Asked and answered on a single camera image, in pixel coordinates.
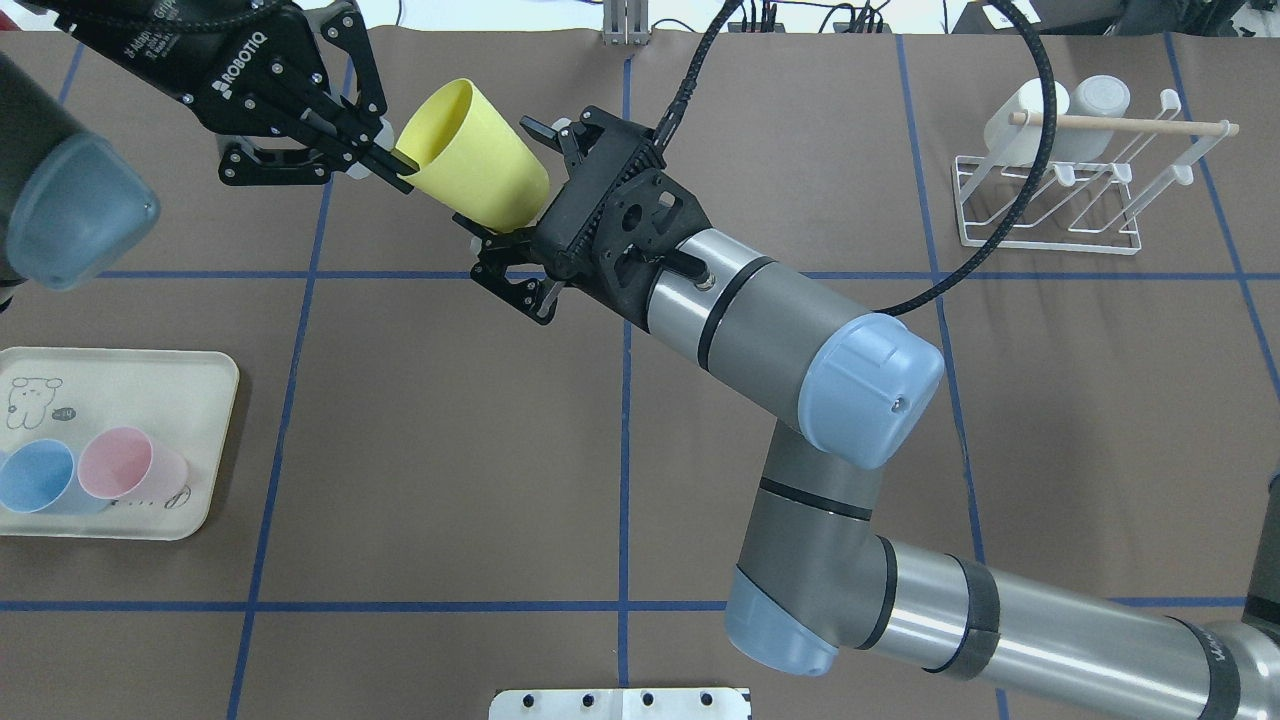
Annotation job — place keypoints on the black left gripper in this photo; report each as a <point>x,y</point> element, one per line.
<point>205,62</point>

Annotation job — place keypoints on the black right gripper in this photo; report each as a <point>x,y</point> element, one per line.
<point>517,283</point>

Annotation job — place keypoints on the yellow cup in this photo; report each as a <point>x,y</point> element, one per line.
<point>472,161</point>

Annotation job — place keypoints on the grey ikea cup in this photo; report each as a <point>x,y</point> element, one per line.
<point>1098,96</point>

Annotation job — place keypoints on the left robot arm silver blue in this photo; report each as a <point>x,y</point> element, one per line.
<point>72,205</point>

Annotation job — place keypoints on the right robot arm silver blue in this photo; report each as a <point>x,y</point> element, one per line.
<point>846,386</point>

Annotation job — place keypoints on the pink cup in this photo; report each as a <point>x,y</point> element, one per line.
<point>126,464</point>

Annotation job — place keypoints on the blue cup tray middle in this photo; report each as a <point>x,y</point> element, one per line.
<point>41,478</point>

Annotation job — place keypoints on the cream serving tray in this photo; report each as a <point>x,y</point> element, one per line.
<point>183,399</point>

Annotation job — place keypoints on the black box with label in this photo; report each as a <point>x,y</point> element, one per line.
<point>1048,17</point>

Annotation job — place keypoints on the aluminium frame post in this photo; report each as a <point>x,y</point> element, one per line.
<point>626,22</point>

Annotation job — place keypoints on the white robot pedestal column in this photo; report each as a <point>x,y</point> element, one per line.
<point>623,703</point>

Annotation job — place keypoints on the white wire cup rack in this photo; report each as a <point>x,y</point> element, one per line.
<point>1077,207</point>

